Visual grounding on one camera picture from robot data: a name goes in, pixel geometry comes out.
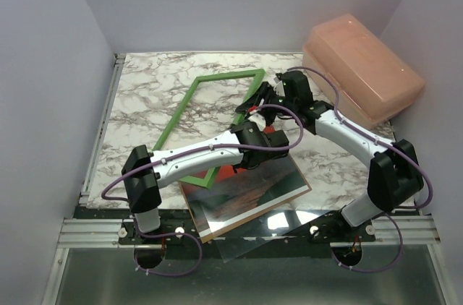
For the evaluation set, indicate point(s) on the sunset photo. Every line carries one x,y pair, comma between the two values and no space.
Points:
237,197

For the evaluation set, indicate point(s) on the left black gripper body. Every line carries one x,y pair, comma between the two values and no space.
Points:
246,167

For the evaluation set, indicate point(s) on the green wooden picture frame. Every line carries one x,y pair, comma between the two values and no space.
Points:
208,104

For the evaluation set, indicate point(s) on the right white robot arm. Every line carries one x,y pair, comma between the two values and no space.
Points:
394,174

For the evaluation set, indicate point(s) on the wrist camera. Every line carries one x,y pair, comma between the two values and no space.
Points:
294,86
258,119

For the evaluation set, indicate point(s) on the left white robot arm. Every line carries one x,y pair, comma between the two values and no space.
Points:
145,174

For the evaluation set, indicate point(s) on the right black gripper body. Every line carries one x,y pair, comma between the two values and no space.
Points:
270,97

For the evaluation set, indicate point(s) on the aluminium rail frame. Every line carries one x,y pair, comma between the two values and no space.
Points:
80,195

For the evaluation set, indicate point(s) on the pink plastic storage box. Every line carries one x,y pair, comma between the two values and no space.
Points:
374,83

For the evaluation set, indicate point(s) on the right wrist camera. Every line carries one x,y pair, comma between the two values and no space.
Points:
294,86

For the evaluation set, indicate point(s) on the clear acrylic sheet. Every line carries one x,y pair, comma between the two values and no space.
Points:
271,225

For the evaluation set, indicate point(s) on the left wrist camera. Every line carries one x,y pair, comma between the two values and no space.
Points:
258,119

